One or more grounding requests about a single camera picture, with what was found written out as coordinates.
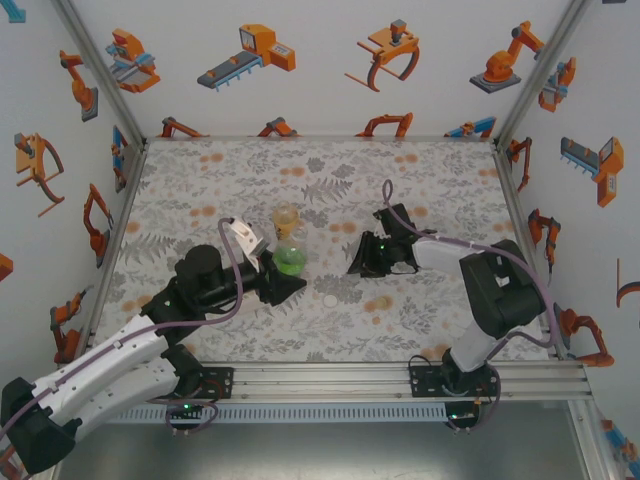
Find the aluminium frame leg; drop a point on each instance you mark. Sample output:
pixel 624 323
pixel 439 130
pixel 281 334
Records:
pixel 590 440

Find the small green label bottle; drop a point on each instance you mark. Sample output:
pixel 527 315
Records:
pixel 289 262

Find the wide aluminium extrusion rail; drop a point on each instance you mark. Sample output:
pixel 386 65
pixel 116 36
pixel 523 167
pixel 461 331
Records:
pixel 325 382

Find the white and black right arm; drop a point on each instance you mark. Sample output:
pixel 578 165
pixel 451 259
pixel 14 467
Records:
pixel 500 290

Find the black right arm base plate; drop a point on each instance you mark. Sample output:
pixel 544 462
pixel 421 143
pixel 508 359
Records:
pixel 425 382

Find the orange tea bottle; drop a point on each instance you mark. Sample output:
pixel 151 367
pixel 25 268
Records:
pixel 285 222

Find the grey metal panel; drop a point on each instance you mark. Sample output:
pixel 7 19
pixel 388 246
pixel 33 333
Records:
pixel 325 455

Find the thin aluminium frame rail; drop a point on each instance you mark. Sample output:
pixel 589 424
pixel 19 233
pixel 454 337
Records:
pixel 320 137

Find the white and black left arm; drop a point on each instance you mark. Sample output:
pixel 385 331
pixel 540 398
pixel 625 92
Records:
pixel 100 360

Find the aluminium frame post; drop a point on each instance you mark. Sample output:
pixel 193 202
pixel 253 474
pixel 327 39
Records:
pixel 101 75
pixel 537 75

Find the yellow bottle cap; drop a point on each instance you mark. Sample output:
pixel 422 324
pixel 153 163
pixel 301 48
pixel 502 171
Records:
pixel 384 301

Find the floral patterned table mat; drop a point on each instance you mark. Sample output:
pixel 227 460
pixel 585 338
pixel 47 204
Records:
pixel 225 175

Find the white bottle cap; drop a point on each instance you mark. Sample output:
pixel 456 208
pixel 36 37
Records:
pixel 330 300

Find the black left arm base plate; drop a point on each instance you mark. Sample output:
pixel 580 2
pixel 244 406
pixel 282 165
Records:
pixel 220 382

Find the aluminium side frame rail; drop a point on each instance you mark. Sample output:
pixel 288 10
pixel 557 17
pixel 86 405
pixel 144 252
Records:
pixel 511 200
pixel 114 250

